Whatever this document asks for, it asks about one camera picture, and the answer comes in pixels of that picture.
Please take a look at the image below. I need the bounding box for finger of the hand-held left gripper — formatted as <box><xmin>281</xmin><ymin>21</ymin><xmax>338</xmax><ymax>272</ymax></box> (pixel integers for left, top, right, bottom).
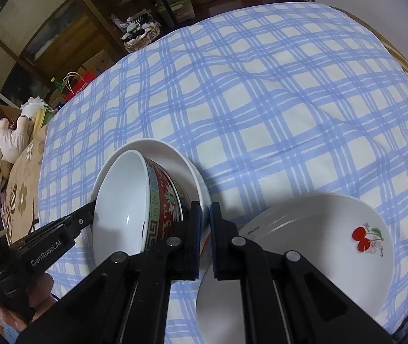
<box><xmin>40</xmin><ymin>200</ymin><xmax>98</xmax><ymax>236</ymax></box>

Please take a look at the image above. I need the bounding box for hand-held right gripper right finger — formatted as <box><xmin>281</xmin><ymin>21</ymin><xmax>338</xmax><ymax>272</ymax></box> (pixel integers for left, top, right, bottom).
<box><xmin>210</xmin><ymin>201</ymin><xmax>393</xmax><ymax>344</ymax></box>

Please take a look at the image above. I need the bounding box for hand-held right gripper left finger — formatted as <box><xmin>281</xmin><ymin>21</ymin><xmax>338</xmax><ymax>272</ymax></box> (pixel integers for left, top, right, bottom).
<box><xmin>15</xmin><ymin>202</ymin><xmax>205</xmax><ymax>344</ymax></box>

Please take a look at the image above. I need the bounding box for small red patterned bowl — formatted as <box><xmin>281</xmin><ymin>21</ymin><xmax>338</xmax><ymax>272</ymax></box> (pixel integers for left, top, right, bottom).
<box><xmin>92</xmin><ymin>150</ymin><xmax>193</xmax><ymax>271</ymax></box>

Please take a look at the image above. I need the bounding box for large cherry print plate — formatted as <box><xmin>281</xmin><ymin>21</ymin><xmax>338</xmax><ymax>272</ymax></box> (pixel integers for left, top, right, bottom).
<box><xmin>238</xmin><ymin>191</ymin><xmax>373</xmax><ymax>239</ymax></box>

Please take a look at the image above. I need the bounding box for large white bowl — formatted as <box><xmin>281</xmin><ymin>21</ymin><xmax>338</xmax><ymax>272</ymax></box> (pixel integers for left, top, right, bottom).
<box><xmin>90</xmin><ymin>138</ymin><xmax>213</xmax><ymax>259</ymax></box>

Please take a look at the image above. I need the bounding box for small cherry print plate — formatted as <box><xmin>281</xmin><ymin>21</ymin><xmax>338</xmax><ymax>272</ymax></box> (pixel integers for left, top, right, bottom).
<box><xmin>195</xmin><ymin>206</ymin><xmax>395</xmax><ymax>344</ymax></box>

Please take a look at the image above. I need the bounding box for person's left hand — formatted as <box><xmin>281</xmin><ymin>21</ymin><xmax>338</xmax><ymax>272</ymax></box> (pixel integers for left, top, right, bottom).
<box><xmin>27</xmin><ymin>273</ymin><xmax>60</xmax><ymax>326</ymax></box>

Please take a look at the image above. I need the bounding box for blue fleece cloth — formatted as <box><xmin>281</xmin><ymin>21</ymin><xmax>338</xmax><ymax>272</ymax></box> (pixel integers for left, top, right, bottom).
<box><xmin>0</xmin><ymin>310</ymin><xmax>30</xmax><ymax>338</ymax></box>

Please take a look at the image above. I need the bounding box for brown cartoon blanket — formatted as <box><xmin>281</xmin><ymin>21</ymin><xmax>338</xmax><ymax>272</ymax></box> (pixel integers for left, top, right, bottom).
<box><xmin>0</xmin><ymin>125</ymin><xmax>48</xmax><ymax>249</ymax></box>

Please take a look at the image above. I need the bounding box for white plush toy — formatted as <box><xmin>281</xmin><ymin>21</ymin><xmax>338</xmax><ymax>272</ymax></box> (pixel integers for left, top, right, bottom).
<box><xmin>0</xmin><ymin>95</ymin><xmax>48</xmax><ymax>173</ymax></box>

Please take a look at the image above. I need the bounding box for yellow green cushion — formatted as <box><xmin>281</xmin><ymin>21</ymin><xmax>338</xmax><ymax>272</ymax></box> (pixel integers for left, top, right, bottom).
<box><xmin>33</xmin><ymin>107</ymin><xmax>53</xmax><ymax>130</ymax></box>

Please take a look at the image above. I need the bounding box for brown cardboard box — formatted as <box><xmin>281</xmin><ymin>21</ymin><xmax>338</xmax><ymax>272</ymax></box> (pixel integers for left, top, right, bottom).
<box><xmin>0</xmin><ymin>104</ymin><xmax>19</xmax><ymax>134</ymax></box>
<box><xmin>81</xmin><ymin>49</ymin><xmax>114</xmax><ymax>77</ymax></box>

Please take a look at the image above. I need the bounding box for red paper bag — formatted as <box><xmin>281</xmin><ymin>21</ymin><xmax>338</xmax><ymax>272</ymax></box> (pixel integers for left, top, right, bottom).
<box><xmin>64</xmin><ymin>72</ymin><xmax>96</xmax><ymax>101</ymax></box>

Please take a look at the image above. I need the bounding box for blue checked cloth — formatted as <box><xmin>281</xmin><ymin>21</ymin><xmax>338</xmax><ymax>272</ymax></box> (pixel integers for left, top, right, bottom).
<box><xmin>37</xmin><ymin>2</ymin><xmax>408</xmax><ymax>344</ymax></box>

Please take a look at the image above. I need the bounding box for wicker basket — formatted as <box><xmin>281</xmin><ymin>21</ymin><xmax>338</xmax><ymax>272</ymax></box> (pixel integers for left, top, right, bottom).
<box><xmin>121</xmin><ymin>13</ymin><xmax>162</xmax><ymax>54</ymax></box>

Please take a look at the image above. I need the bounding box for wooden cabinet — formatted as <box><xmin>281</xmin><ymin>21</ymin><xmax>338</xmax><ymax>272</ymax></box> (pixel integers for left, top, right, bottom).
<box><xmin>0</xmin><ymin>0</ymin><xmax>128</xmax><ymax>117</ymax></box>

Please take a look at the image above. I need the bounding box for black metal stand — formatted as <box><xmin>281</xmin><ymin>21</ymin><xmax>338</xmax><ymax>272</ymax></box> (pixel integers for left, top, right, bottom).
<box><xmin>154</xmin><ymin>0</ymin><xmax>180</xmax><ymax>30</ymax></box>

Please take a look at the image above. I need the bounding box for white and green box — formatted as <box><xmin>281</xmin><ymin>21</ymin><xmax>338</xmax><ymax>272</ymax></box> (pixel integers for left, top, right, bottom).
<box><xmin>153</xmin><ymin>0</ymin><xmax>196</xmax><ymax>23</ymax></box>

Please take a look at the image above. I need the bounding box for tan woven mat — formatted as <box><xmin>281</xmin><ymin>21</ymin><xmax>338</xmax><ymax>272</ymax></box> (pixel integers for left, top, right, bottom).
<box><xmin>345</xmin><ymin>9</ymin><xmax>408</xmax><ymax>110</ymax></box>

